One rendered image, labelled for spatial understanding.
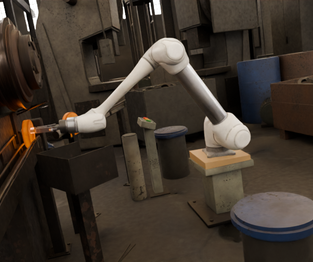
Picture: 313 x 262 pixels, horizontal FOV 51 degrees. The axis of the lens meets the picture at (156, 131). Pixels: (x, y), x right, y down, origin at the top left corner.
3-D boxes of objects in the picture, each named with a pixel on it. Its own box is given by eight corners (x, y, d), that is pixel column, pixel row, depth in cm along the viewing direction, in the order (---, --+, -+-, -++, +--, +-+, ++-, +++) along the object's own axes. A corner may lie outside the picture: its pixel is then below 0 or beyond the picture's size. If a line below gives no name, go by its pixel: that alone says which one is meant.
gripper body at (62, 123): (67, 133, 177) (49, 136, 175) (68, 131, 185) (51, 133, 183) (65, 120, 175) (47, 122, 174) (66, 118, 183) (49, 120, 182)
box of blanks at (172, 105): (152, 153, 390) (142, 89, 376) (128, 143, 465) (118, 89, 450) (222, 134, 431) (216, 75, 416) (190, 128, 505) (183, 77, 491)
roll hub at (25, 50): (26, 91, 160) (13, 32, 155) (37, 89, 187) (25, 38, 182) (38, 89, 161) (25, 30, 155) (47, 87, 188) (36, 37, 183)
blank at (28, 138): (19, 124, 167) (26, 123, 168) (25, 117, 182) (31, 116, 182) (25, 152, 172) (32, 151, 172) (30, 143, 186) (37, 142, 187)
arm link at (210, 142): (222, 139, 222) (220, 107, 217) (236, 145, 205) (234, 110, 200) (200, 143, 218) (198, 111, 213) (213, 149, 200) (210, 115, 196)
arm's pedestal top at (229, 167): (231, 154, 233) (230, 148, 233) (253, 165, 202) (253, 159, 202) (188, 163, 227) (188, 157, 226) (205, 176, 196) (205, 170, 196)
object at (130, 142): (133, 201, 255) (121, 137, 245) (131, 196, 267) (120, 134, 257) (148, 198, 257) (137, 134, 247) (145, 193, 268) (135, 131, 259)
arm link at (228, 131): (240, 133, 204) (261, 140, 183) (222, 151, 202) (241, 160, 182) (165, 33, 179) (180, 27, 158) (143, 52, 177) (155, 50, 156)
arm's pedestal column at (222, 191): (238, 191, 244) (234, 151, 238) (268, 212, 205) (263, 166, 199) (187, 204, 236) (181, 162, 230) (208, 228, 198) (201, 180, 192)
